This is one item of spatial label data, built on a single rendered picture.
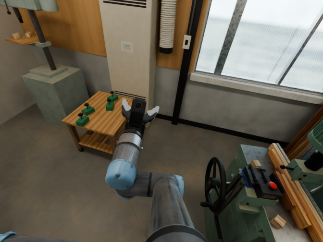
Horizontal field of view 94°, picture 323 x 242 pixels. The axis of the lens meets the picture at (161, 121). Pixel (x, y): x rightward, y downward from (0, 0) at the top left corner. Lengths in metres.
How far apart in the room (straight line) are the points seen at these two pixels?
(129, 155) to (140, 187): 0.12
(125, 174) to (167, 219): 0.18
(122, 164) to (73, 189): 1.51
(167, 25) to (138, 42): 0.33
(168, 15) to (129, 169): 1.55
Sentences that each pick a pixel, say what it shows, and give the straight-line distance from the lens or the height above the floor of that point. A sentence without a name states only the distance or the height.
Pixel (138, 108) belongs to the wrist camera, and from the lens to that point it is 0.50.
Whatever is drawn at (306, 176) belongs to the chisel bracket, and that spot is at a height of 1.04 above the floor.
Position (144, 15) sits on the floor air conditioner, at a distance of 1.70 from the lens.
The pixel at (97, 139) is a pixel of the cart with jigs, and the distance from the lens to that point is 1.99.
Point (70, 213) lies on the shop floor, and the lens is 1.80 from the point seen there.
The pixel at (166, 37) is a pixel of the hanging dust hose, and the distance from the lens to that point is 1.77.
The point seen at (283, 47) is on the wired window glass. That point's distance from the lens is 2.16.
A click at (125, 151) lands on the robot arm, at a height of 1.25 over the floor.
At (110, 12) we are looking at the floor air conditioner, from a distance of 1.84.
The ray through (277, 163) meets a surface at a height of 0.93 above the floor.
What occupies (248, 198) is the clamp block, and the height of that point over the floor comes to 0.95.
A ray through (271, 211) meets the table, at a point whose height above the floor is 0.90.
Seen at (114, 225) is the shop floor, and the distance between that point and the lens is 1.67.
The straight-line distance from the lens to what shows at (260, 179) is 0.85.
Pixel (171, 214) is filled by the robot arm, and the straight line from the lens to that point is 0.27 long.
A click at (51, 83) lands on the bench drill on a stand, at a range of 2.14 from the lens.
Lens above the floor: 1.60
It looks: 41 degrees down
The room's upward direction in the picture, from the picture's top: 6 degrees clockwise
